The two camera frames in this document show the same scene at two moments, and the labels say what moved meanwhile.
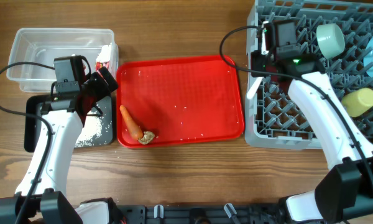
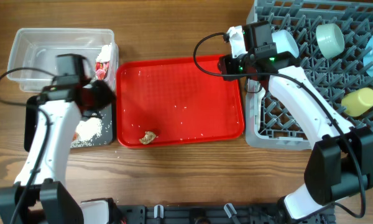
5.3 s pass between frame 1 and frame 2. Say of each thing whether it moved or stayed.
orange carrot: moved
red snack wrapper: stayed
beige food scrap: stayed
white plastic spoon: moved
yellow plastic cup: stayed
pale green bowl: stayed
